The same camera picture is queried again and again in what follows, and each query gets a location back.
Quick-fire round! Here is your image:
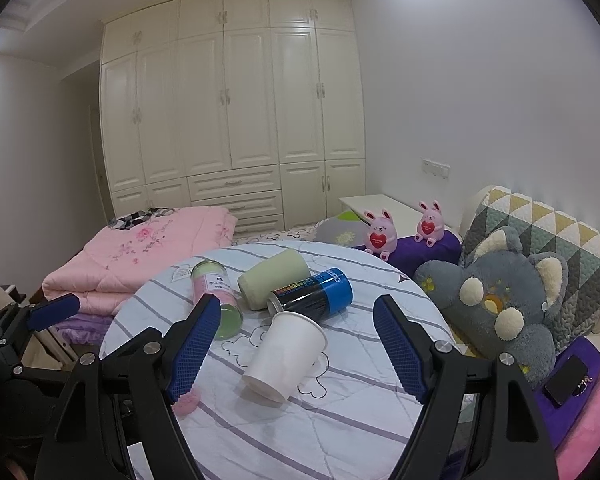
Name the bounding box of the beige cardboard box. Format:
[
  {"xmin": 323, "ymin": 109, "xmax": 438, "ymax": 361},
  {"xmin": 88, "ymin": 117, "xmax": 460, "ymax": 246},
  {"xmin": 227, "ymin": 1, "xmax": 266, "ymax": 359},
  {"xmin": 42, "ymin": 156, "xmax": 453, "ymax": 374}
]
[{"xmin": 19, "ymin": 327, "xmax": 81, "ymax": 373}]

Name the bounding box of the grey plush koala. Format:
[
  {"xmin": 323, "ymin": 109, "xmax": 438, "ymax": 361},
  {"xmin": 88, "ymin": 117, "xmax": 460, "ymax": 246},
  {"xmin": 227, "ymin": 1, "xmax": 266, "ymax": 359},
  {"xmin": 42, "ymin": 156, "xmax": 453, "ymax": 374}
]
[{"xmin": 413, "ymin": 226, "xmax": 570, "ymax": 390}]

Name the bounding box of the pale green cup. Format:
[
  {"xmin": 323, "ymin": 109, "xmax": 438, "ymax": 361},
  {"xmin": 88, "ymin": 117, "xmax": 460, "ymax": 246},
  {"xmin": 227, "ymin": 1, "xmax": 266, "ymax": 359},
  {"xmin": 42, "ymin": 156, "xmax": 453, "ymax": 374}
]
[{"xmin": 237, "ymin": 248, "xmax": 311, "ymax": 312}]

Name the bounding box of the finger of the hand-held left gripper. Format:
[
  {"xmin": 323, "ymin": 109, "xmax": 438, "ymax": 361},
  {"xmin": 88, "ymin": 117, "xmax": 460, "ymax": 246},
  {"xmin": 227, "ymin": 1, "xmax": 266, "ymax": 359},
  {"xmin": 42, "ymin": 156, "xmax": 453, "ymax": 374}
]
[{"xmin": 0, "ymin": 293, "xmax": 83, "ymax": 377}]

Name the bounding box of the white paper cup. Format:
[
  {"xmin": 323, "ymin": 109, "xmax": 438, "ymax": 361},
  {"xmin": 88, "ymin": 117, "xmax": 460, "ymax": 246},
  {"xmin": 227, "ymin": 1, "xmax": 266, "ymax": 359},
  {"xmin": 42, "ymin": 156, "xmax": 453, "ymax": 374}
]
[{"xmin": 241, "ymin": 310, "xmax": 328, "ymax": 404}]

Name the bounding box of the purple cushion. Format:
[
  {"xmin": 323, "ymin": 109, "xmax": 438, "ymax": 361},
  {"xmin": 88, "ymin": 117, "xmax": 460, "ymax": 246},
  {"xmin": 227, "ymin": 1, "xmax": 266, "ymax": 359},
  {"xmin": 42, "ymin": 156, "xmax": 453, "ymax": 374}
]
[{"xmin": 530, "ymin": 335, "xmax": 600, "ymax": 453}]

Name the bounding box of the grey cushion with green flower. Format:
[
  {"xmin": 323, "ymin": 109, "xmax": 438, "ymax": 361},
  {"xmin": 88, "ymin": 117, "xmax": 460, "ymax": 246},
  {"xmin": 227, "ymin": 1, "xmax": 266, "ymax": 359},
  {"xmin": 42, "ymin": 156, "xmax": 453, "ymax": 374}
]
[{"xmin": 313, "ymin": 210, "xmax": 376, "ymax": 248}]

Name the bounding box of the small pink fluffy item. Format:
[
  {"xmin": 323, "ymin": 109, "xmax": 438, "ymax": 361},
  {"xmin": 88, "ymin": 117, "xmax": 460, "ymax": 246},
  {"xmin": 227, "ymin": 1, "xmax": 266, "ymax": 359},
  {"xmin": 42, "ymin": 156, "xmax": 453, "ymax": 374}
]
[{"xmin": 173, "ymin": 386, "xmax": 203, "ymax": 417}]

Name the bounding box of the folded pink floral blanket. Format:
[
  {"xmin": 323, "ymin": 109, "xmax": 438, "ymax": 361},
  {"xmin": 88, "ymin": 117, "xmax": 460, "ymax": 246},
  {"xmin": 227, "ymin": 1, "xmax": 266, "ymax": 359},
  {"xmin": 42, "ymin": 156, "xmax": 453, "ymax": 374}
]
[{"xmin": 42, "ymin": 206, "xmax": 239, "ymax": 317}]

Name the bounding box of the black and blue can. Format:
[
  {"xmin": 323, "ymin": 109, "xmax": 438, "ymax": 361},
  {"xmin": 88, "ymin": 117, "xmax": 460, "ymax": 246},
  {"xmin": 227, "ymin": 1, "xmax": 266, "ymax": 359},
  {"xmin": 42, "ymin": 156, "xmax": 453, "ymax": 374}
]
[{"xmin": 266, "ymin": 267, "xmax": 354, "ymax": 322}]

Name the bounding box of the white nightstand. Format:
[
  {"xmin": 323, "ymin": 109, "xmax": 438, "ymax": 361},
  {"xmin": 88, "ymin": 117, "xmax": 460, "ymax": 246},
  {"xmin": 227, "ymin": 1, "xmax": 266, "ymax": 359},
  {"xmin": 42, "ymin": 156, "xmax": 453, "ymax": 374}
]
[{"xmin": 338, "ymin": 193, "xmax": 425, "ymax": 237}]

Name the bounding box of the purple pillow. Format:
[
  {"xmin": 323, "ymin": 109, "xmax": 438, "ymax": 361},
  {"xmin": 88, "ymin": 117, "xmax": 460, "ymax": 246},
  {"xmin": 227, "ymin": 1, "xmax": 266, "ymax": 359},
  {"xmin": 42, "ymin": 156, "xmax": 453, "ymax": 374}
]
[{"xmin": 354, "ymin": 230, "xmax": 463, "ymax": 271}]

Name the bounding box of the purple fleece blanket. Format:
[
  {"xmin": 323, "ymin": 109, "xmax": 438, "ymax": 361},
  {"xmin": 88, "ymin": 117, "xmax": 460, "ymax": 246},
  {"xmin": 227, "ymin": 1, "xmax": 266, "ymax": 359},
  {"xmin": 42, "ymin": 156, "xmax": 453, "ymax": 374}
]
[{"xmin": 50, "ymin": 312, "xmax": 117, "ymax": 347}]

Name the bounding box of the pink and green can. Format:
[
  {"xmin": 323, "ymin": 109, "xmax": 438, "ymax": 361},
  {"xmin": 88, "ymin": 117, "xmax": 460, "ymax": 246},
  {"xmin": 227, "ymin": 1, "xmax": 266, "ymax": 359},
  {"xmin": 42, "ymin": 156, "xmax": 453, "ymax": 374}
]
[{"xmin": 190, "ymin": 260, "xmax": 244, "ymax": 339}]

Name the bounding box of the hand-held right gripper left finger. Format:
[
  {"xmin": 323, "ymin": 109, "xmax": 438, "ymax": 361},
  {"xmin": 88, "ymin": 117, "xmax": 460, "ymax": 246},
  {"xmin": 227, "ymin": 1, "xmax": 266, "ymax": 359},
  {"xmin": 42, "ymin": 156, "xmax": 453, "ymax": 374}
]
[{"xmin": 32, "ymin": 293, "xmax": 222, "ymax": 480}]

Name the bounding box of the white wall socket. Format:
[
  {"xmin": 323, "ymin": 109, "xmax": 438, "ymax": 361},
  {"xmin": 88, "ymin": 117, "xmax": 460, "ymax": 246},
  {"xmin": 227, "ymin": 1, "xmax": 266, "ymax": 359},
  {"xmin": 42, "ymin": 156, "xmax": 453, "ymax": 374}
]
[{"xmin": 422, "ymin": 159, "xmax": 452, "ymax": 179}]

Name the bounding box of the cream wardrobe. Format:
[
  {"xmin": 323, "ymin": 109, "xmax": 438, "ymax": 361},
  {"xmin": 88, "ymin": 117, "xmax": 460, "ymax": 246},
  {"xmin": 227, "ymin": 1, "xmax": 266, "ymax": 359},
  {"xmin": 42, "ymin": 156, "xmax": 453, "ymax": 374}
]
[{"xmin": 99, "ymin": 0, "xmax": 368, "ymax": 235}]

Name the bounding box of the black and white cloth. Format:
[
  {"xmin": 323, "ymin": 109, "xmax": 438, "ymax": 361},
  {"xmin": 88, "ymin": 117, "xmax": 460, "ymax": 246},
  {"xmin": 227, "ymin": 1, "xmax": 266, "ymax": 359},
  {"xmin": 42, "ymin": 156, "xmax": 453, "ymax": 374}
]
[{"xmin": 108, "ymin": 206, "xmax": 177, "ymax": 231}]

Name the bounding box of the black phone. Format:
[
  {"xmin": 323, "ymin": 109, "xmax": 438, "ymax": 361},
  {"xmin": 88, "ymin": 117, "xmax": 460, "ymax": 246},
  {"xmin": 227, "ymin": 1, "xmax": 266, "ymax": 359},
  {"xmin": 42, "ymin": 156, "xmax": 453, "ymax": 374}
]
[{"xmin": 543, "ymin": 354, "xmax": 590, "ymax": 407}]

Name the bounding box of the triangle patterned quilted cushion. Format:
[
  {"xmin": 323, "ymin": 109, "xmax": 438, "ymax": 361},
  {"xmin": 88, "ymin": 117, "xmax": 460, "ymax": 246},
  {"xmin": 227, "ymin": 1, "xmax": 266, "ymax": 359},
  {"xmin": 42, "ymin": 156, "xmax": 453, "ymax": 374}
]
[{"xmin": 459, "ymin": 186, "xmax": 600, "ymax": 356}]

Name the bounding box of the pink bunny toy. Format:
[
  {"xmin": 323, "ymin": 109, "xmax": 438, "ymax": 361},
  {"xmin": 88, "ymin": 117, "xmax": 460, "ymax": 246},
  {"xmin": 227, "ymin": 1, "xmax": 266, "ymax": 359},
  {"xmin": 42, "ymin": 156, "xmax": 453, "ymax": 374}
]
[
  {"xmin": 363, "ymin": 207, "xmax": 399, "ymax": 262},
  {"xmin": 414, "ymin": 200, "xmax": 446, "ymax": 248}
]

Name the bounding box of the patterned bed sheet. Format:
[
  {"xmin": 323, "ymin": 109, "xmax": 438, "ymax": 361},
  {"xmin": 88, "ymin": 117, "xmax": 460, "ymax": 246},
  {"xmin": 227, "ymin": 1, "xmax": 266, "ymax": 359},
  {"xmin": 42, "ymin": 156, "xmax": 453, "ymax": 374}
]
[{"xmin": 230, "ymin": 217, "xmax": 342, "ymax": 248}]

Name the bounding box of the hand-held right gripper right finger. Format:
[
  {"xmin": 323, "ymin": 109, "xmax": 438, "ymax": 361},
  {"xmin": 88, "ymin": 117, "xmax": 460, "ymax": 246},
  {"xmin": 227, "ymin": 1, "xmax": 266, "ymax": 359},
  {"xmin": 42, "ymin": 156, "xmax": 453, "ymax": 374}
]
[{"xmin": 372, "ymin": 295, "xmax": 562, "ymax": 480}]

